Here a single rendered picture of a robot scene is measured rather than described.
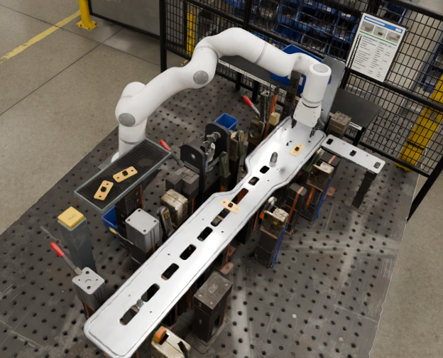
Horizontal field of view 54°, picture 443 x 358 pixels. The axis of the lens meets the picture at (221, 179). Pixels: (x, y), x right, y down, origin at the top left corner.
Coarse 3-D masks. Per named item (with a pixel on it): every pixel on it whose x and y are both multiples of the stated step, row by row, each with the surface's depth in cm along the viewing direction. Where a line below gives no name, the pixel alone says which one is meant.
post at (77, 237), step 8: (64, 224) 146; (80, 224) 147; (64, 232) 149; (72, 232) 146; (80, 232) 150; (88, 232) 154; (64, 240) 154; (72, 240) 149; (80, 240) 152; (88, 240) 158; (72, 248) 156; (80, 248) 156; (88, 248) 160; (72, 256) 162; (80, 256) 159; (88, 256) 163; (80, 264) 162; (88, 264) 166; (96, 272) 174
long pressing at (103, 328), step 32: (288, 128) 210; (256, 160) 194; (288, 160) 196; (224, 192) 179; (256, 192) 181; (192, 224) 168; (224, 224) 169; (160, 256) 157; (192, 256) 158; (128, 288) 148; (160, 288) 149; (96, 320) 139; (160, 320) 142; (128, 352) 134
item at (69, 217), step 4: (72, 208) 148; (64, 212) 147; (68, 212) 147; (72, 212) 147; (76, 212) 147; (60, 216) 146; (64, 216) 146; (68, 216) 146; (72, 216) 146; (76, 216) 146; (80, 216) 146; (60, 220) 145; (64, 220) 145; (68, 220) 145; (72, 220) 145; (76, 220) 145; (68, 224) 144; (72, 224) 144
